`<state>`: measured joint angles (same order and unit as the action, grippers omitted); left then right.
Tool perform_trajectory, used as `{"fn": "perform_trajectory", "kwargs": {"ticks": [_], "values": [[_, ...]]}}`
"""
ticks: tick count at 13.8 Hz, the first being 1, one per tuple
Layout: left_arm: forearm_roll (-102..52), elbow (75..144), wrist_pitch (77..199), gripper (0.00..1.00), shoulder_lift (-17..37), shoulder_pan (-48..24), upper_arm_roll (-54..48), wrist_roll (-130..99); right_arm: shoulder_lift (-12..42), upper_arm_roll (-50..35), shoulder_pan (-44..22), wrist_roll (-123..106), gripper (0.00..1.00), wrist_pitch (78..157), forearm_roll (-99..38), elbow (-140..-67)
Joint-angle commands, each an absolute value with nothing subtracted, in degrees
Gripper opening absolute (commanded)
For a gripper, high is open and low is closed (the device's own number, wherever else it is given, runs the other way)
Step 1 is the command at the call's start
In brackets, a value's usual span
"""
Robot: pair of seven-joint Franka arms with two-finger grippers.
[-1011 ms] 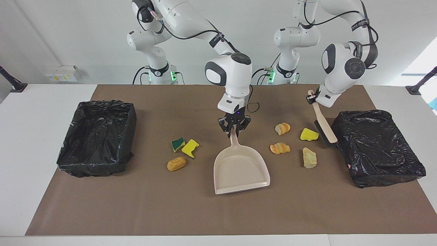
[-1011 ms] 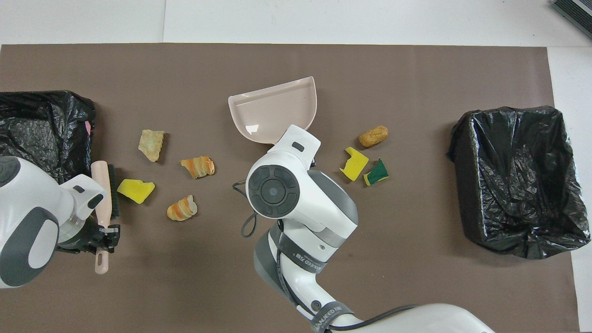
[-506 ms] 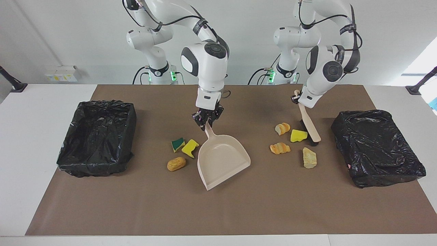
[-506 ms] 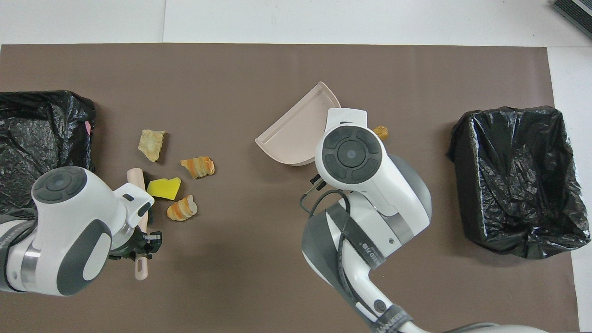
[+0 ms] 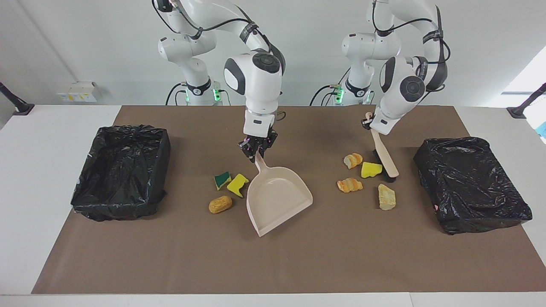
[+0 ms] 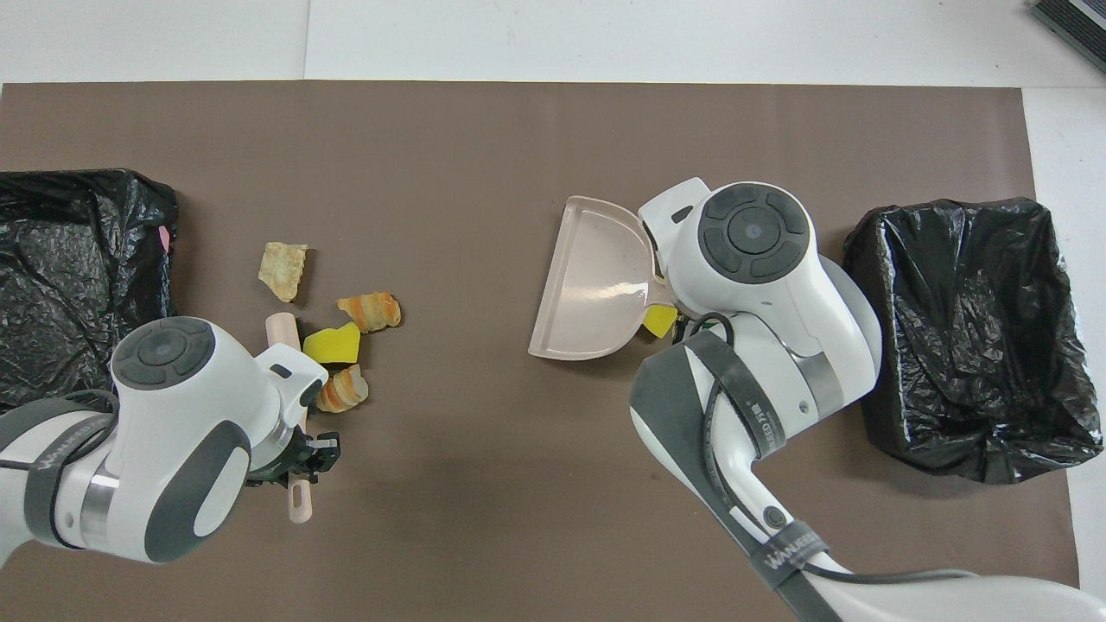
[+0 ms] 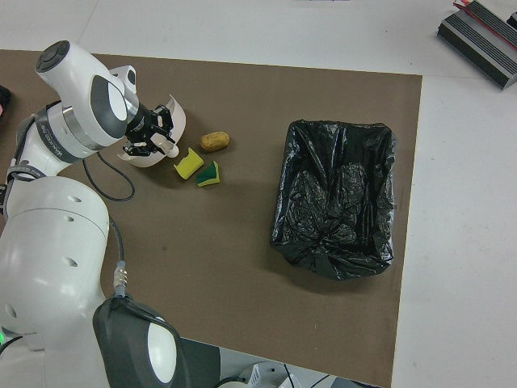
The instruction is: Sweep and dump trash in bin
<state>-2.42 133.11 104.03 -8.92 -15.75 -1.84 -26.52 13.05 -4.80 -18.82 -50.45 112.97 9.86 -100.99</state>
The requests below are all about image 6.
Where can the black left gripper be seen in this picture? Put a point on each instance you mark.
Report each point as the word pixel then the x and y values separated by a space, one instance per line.
pixel 275 460

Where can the beige hand brush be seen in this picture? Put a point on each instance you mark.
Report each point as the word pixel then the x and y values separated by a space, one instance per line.
pixel 300 505

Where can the orange striped sponge scrap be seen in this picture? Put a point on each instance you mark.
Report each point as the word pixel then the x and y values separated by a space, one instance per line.
pixel 371 313
pixel 346 389

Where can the plain yellow sponge piece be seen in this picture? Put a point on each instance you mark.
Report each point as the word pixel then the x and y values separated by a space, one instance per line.
pixel 333 345

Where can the pale beige sponge scrap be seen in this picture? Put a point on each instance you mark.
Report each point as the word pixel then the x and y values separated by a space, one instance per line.
pixel 282 269

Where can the beige plastic dustpan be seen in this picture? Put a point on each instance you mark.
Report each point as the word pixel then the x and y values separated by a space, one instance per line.
pixel 596 285

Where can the notched yellow sponge piece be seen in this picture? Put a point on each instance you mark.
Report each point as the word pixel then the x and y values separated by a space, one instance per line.
pixel 659 322

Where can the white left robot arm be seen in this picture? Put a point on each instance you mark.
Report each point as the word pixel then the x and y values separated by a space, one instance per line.
pixel 173 432

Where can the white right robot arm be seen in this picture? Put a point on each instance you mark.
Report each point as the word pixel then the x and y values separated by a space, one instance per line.
pixel 760 259

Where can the black bag bin pink spot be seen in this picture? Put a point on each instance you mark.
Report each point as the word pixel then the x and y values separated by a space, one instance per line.
pixel 52 259

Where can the black bag lined bin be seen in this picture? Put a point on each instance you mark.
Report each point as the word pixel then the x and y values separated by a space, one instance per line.
pixel 976 345

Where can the brown paper table mat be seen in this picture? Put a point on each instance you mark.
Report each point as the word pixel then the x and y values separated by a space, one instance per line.
pixel 518 130

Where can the dark ribbed device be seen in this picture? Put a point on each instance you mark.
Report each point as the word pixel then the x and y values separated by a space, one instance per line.
pixel 1076 22

